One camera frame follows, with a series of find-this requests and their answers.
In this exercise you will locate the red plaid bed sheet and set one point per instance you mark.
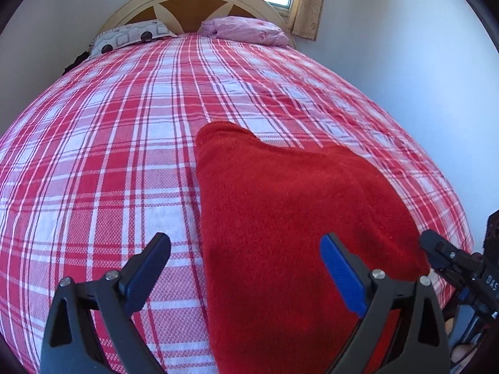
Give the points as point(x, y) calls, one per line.
point(97, 163)

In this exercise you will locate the dark cloth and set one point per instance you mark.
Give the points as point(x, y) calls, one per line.
point(76, 62)

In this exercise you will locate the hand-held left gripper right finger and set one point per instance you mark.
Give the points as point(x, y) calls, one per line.
point(343, 276)

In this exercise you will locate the yellow patterned curtain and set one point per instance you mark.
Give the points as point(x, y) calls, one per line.
point(310, 4)

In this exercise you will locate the red fleece towel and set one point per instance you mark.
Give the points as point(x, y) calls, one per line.
point(280, 222)

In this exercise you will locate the cream wooden headboard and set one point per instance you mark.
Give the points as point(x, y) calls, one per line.
point(128, 7)

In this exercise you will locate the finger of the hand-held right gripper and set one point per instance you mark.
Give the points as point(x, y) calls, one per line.
point(448, 253)

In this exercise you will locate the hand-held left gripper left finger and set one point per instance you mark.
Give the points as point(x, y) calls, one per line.
point(148, 276)

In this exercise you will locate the white patterned pillow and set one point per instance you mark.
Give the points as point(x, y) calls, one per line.
point(128, 37)

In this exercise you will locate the pink pillow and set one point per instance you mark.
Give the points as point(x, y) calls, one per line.
point(249, 29)

